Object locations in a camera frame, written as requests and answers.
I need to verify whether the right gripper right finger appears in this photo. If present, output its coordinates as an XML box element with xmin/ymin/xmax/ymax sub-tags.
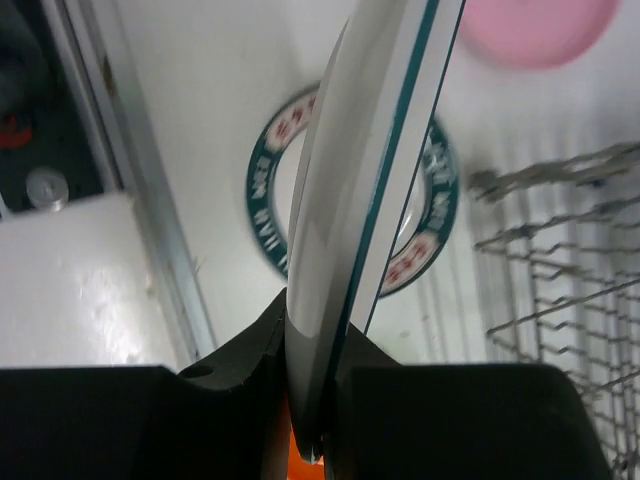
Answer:
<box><xmin>320</xmin><ymin>325</ymin><xmax>613</xmax><ymax>479</ymax></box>

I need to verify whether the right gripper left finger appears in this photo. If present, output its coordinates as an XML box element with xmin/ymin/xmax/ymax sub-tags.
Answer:
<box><xmin>1</xmin><ymin>295</ymin><xmax>290</xmax><ymax>479</ymax></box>

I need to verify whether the pink plate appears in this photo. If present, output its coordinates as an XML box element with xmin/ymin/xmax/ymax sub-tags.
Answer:
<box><xmin>458</xmin><ymin>0</ymin><xmax>621</xmax><ymax>70</ymax></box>

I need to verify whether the white plate orange sunburst pattern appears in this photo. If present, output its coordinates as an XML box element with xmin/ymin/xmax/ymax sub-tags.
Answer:
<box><xmin>245</xmin><ymin>83</ymin><xmax>460</xmax><ymax>297</ymax></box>

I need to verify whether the grey wire dish rack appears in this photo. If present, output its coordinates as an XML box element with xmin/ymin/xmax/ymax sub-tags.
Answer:
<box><xmin>467</xmin><ymin>142</ymin><xmax>639</xmax><ymax>479</ymax></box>

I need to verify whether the silver metal rail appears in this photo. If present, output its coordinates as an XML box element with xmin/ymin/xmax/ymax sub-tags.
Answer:
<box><xmin>41</xmin><ymin>1</ymin><xmax>217</xmax><ymax>360</ymax></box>

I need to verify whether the white plate teal rim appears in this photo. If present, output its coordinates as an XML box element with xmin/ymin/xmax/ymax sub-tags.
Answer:
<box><xmin>285</xmin><ymin>1</ymin><xmax>464</xmax><ymax>463</ymax></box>

